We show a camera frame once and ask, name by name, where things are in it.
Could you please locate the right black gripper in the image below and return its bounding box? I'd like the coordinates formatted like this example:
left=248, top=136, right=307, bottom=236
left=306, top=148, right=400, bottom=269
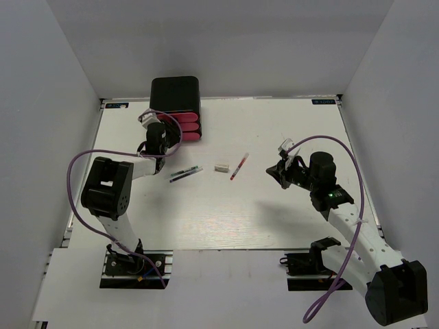
left=267, top=154, right=319, bottom=191

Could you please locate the pink drawer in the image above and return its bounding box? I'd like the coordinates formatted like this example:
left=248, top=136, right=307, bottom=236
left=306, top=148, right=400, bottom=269
left=179, top=122, right=200, bottom=132
left=182, top=131, right=201, bottom=142
left=170, top=112, right=199, bottom=123

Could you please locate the pink top drawer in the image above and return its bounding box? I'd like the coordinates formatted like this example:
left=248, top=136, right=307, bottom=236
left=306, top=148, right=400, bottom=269
left=170, top=112, right=199, bottom=123

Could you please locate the white eraser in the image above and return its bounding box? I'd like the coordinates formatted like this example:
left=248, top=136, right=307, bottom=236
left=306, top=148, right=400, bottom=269
left=214, top=164, right=229, bottom=173

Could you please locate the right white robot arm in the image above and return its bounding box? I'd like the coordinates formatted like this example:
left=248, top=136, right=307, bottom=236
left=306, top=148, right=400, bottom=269
left=266, top=151, right=428, bottom=326

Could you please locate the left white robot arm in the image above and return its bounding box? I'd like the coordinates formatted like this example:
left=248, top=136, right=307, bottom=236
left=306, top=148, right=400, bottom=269
left=81, top=117, right=182, bottom=273

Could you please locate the pink bottom drawer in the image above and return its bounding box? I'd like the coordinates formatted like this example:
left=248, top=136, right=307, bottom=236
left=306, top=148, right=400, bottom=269
left=182, top=131, right=201, bottom=142

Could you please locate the red pen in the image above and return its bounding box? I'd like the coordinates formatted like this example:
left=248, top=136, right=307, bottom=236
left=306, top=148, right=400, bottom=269
left=230, top=152, right=249, bottom=181

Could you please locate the green capped pen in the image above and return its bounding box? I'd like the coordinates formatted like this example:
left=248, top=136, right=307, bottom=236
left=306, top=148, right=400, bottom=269
left=170, top=166, right=199, bottom=178

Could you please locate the black drawer cabinet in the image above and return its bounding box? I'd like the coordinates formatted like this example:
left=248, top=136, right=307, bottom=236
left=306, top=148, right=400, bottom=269
left=150, top=76, right=202, bottom=139

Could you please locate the blue pen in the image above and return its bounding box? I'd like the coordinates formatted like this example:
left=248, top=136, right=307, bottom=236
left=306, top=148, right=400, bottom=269
left=169, top=167, right=203, bottom=183

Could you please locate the left blue corner label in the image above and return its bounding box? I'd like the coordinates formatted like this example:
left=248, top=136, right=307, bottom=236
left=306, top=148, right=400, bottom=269
left=105, top=102, right=129, bottom=109

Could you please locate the blue corner label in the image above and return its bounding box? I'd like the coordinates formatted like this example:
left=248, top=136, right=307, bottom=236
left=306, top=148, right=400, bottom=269
left=105, top=102, right=129, bottom=109
left=311, top=99, right=336, bottom=105

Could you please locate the right blue corner label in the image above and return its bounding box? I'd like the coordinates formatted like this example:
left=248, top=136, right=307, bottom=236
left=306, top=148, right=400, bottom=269
left=311, top=99, right=336, bottom=105

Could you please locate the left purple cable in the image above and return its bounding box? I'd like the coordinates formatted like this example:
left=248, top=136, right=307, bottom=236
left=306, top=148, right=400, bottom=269
left=66, top=110, right=182, bottom=289

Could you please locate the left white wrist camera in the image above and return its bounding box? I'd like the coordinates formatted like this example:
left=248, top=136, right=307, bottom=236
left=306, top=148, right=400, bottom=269
left=138, top=109, right=161, bottom=130

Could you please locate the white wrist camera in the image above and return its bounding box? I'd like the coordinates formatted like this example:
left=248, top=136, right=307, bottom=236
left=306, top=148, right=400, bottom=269
left=278, top=138, right=300, bottom=163
left=138, top=109, right=161, bottom=130

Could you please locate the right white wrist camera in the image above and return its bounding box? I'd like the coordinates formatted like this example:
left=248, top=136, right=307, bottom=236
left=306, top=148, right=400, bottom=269
left=278, top=138, right=300, bottom=163

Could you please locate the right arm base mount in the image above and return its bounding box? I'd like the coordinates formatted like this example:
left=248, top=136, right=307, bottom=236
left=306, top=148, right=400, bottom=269
left=279, top=237, right=341, bottom=292

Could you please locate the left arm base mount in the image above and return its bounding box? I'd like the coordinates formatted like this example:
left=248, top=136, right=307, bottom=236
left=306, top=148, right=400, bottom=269
left=99, top=244, right=174, bottom=290

